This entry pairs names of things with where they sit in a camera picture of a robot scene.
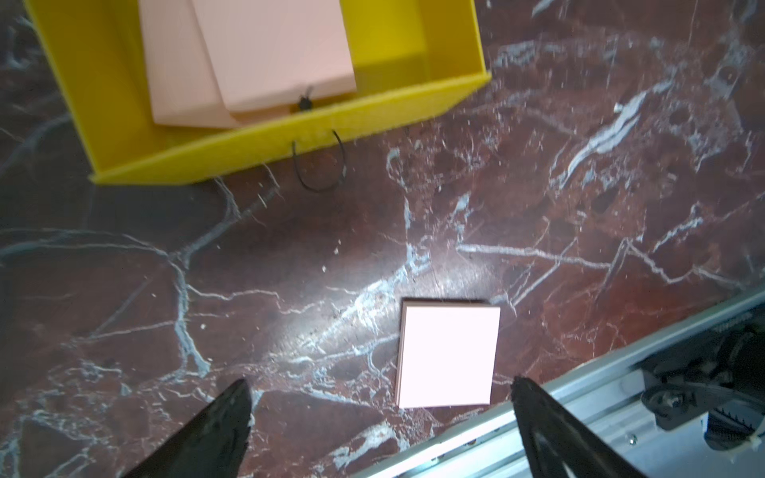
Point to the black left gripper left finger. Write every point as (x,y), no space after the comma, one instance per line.
(212,444)

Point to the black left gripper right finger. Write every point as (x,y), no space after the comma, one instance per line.
(556,443)

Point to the pink sticky note pad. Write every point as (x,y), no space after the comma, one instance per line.
(447,353)
(182,85)
(269,54)

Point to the yellow bottom drawer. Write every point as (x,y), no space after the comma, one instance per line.
(414,60)

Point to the black pull loop bottom drawer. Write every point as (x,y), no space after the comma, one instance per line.
(321,171)

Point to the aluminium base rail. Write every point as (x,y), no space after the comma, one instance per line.
(605,395)

